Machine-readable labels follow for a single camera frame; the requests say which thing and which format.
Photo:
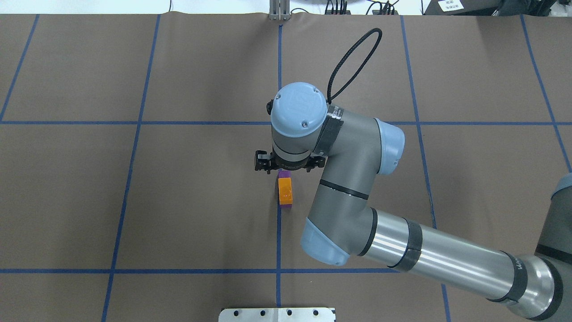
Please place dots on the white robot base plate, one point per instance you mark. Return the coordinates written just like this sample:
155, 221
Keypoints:
288, 314

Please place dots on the aluminium frame post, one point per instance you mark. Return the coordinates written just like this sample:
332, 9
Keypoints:
279, 10

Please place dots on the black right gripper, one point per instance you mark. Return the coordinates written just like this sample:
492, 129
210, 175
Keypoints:
262, 163

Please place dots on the orange trapezoid block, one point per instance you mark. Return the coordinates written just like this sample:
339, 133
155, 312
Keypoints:
285, 191

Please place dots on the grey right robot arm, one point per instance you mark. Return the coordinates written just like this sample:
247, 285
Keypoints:
452, 202

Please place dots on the purple trapezoid block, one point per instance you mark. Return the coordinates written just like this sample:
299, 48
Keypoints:
284, 173

